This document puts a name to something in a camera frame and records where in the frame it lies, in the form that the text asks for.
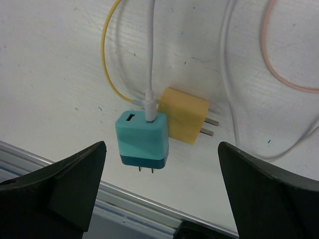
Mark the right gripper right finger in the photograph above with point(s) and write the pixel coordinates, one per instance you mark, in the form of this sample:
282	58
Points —
268	202

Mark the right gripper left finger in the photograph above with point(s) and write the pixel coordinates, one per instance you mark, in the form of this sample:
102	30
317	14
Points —
54	202

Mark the teal charger plug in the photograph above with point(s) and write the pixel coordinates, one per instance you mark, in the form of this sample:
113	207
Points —
142	144

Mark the yellow charger plug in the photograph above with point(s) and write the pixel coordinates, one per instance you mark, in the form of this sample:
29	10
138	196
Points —
186	115

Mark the aluminium front rail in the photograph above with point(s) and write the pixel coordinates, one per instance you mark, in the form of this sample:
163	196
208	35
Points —
118	213

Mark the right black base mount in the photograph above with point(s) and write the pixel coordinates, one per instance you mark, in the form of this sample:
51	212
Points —
191	230

